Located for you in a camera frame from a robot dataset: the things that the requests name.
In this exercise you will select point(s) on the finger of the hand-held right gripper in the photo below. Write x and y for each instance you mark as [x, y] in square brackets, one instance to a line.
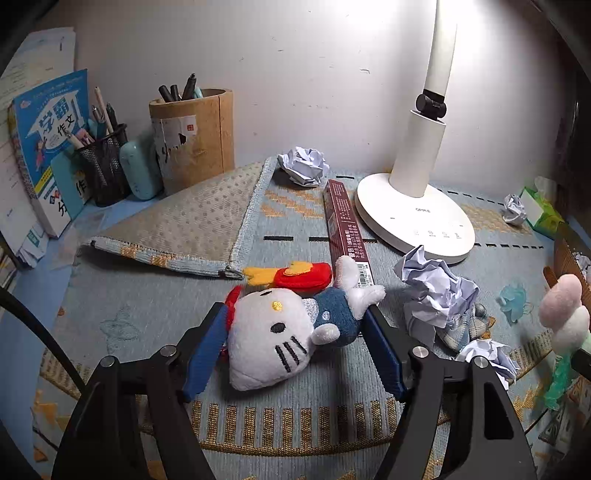
[584, 359]

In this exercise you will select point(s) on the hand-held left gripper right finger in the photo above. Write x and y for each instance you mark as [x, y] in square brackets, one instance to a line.
[385, 355]

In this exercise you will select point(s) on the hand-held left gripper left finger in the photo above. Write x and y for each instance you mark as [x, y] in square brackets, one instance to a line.
[205, 355]

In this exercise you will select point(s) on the pink white green dango plush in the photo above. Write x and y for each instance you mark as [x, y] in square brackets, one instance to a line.
[565, 300]

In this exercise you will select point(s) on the white cat plush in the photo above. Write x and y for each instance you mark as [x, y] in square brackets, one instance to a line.
[268, 332]

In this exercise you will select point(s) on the white paper ball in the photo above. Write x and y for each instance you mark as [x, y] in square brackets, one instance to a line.
[434, 290]
[515, 210]
[302, 166]
[582, 265]
[489, 360]

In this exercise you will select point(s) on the plaid fabric toy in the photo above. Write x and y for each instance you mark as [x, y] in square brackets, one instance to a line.
[471, 330]

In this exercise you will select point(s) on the brown ribbed glass plate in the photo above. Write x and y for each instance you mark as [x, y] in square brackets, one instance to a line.
[570, 244]

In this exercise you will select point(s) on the red orange bird plush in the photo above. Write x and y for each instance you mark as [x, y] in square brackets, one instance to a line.
[300, 276]

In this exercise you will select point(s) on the blue patterned woven mat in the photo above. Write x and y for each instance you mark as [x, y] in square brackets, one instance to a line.
[184, 221]

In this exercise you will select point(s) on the long maroon box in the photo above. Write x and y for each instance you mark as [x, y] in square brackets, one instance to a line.
[344, 221]

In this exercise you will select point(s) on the white desk lamp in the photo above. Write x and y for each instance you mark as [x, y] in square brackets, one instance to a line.
[415, 217]

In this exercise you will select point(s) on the green tissue pack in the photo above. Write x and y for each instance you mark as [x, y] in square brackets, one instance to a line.
[542, 212]

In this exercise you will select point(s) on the teal case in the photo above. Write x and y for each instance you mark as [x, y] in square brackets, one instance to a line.
[141, 170]

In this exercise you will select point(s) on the black mesh pen holder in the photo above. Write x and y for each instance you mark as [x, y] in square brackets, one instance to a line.
[104, 170]

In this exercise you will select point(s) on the wooden cylinder pen holder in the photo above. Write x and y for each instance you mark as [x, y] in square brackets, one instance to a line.
[203, 138]

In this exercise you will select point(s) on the teal booklet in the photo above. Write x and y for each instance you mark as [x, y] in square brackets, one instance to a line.
[64, 184]

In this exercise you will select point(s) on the black pen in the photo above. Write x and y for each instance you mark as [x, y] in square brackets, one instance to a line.
[112, 117]

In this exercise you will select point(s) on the black marker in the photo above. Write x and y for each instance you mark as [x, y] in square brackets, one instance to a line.
[175, 92]
[189, 86]
[165, 93]

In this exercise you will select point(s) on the white pencil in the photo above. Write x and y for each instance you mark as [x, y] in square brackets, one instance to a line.
[101, 108]

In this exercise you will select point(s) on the blue cover workbook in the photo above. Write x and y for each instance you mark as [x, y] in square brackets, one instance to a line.
[41, 120]

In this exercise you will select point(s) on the white paper book stack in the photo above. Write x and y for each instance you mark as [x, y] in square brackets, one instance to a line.
[27, 55]

